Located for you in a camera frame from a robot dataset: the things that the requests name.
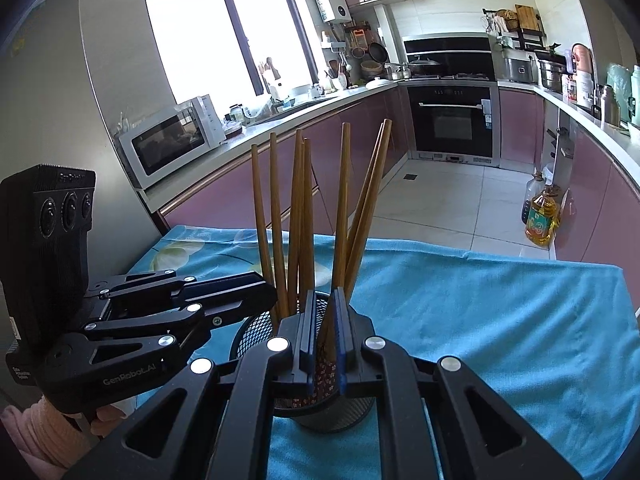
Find black range hood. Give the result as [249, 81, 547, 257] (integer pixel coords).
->
[402, 35, 496, 81]

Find silver rice cooker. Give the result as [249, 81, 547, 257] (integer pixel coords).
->
[500, 48, 539, 84]

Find blue printed tablecloth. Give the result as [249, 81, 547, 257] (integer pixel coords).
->
[122, 225, 640, 480]

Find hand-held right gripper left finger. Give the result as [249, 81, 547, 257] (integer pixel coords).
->
[65, 288, 321, 480]

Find green plastic bag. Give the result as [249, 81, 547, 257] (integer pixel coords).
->
[605, 62, 639, 122]

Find yellow cooking oil bottle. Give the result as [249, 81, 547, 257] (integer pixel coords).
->
[523, 186, 560, 247]

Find white microwave oven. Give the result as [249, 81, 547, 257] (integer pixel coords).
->
[116, 93, 227, 191]

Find pink kettle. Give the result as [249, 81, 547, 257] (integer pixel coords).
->
[570, 43, 595, 107]

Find person's left hand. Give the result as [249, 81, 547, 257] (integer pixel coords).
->
[91, 400, 135, 437]

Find white kitchen countertop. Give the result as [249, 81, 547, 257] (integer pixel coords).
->
[134, 80, 403, 196]
[497, 79, 640, 188]

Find black counter rack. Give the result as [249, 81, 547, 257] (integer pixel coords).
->
[482, 4, 549, 52]

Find black mesh utensil holder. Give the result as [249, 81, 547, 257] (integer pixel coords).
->
[228, 290, 377, 434]

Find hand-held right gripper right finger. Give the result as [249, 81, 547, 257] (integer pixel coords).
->
[331, 286, 584, 480]

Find kitchen window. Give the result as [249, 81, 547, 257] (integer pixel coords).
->
[142, 0, 319, 107]

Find dark wok on stove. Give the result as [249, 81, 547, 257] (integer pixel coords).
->
[406, 56, 444, 79]

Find black built-in oven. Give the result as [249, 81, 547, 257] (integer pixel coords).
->
[405, 82, 500, 169]

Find stainless steel pot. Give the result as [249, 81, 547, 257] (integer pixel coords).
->
[537, 57, 569, 92]

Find wooden cutting board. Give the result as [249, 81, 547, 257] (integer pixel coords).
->
[515, 4, 542, 34]

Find white water heater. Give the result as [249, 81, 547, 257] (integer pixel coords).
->
[308, 0, 352, 25]

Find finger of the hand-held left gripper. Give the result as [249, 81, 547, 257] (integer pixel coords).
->
[82, 302, 227, 342]
[85, 270, 279, 313]

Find steel thermos flask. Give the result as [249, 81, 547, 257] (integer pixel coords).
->
[598, 84, 621, 129]

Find dark liquid bottle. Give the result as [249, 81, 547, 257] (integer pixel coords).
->
[520, 172, 547, 226]

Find person's left forearm pink sleeve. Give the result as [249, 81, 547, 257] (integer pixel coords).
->
[0, 399, 101, 476]

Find pink lower kitchen cabinets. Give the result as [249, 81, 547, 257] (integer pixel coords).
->
[156, 85, 414, 237]
[498, 87, 640, 307]

